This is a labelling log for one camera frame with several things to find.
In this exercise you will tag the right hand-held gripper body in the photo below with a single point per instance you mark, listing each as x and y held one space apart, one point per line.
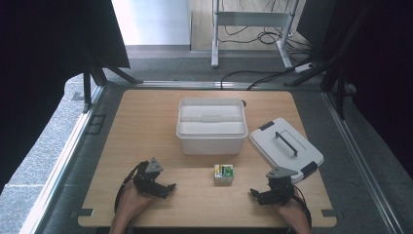
281 191

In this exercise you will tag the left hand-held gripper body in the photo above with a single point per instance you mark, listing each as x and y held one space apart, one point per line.
146 182

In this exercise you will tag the small green white carton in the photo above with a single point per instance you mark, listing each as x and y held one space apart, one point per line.
223 175

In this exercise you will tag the white plastic storage box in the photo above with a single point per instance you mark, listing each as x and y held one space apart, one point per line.
211 144

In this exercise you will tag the white plastic tray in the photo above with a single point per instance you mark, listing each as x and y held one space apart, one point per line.
211 118

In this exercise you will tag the person's right hand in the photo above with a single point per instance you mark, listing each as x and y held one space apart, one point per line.
293 214

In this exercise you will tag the person's left hand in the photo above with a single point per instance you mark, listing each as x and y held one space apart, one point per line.
130 203

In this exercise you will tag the round black table grommet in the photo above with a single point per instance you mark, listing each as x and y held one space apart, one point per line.
244 103

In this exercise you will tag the black metal stand legs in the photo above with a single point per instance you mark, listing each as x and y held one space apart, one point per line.
339 97
87 91

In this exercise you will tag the white power strip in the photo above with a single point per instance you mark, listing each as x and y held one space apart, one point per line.
303 67

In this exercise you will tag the black curtain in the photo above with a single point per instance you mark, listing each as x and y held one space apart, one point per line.
39 65
383 65

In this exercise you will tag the aluminium floor rail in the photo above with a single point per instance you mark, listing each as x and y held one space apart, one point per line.
55 172
181 84
363 162

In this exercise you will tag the white metal stand frame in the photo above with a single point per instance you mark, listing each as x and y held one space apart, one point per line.
253 19

